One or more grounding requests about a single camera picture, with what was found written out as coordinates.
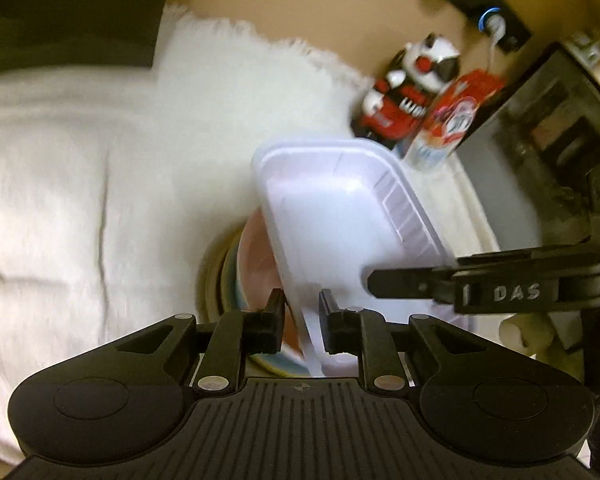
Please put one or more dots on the stack of coloured plates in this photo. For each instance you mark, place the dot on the stack of coloured plates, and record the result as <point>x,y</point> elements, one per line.
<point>280,366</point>

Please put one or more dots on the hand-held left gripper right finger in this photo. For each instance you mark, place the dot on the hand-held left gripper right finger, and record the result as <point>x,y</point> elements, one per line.
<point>330,330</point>

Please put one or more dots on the white fringed cloth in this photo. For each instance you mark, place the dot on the white fringed cloth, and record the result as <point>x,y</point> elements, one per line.
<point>80,185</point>

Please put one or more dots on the person's right hand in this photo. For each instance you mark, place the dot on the person's right hand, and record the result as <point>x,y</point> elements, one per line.
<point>525,335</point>

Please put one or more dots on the metal bowl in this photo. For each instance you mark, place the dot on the metal bowl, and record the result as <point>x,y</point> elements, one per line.
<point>210,285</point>

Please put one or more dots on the red cereal bag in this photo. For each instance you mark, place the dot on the red cereal bag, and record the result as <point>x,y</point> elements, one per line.
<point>455,115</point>

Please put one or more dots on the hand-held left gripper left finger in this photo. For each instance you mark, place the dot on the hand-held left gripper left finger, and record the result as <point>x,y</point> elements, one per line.
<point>275,330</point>

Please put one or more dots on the black microwave oven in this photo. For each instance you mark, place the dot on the black microwave oven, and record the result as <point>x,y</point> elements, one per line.
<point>540,110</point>

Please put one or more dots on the dark furniture panel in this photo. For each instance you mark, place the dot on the dark furniture panel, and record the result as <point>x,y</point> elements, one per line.
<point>55,10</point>

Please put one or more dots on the red and black robot toy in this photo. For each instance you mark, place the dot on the red and black robot toy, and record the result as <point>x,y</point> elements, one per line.
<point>395,110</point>

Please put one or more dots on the white plastic basket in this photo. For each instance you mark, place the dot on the white plastic basket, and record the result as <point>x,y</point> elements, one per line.
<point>330,220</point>

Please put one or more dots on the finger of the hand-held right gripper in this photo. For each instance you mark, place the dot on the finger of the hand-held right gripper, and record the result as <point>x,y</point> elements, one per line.
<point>410,282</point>

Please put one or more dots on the pink plate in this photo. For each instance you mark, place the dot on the pink plate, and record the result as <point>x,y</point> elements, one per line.
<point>257,260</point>

